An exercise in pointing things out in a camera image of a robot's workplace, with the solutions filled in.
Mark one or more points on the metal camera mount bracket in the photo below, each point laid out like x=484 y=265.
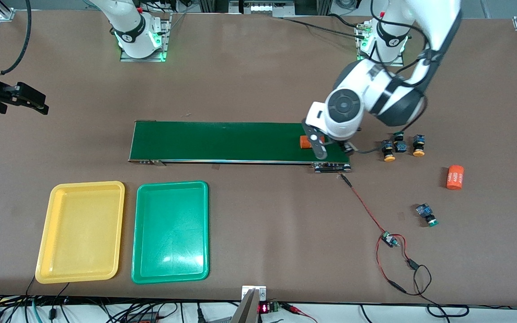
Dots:
x=251 y=309

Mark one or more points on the yellow plastic tray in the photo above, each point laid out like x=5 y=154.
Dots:
x=79 y=251

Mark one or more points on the red clip test leads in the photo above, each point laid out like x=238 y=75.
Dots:
x=296 y=309

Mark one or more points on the small red digit display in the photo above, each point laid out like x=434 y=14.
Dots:
x=264 y=308

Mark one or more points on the metal frame with light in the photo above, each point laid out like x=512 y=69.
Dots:
x=260 y=8

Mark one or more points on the orange cylinder battery cell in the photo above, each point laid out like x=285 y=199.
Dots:
x=455 y=177
x=304 y=142

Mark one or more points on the green conveyor belt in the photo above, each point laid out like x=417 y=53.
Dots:
x=218 y=141

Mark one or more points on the green-capped push button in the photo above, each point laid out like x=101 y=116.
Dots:
x=427 y=214
x=400 y=144

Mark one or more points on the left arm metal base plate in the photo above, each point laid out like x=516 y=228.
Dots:
x=361 y=56

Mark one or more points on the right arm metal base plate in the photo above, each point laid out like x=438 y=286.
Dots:
x=165 y=45

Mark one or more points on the orange and black device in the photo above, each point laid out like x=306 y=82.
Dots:
x=144 y=317

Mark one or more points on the green plastic tray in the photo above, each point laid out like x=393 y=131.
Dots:
x=173 y=251

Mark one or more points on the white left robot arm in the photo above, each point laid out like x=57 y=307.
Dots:
x=429 y=22

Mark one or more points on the yellow-capped push button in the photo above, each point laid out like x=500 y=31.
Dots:
x=418 y=144
x=388 y=150

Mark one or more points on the small speed controller module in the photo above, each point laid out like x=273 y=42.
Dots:
x=390 y=240

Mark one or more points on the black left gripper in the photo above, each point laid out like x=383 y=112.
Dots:
x=343 y=145

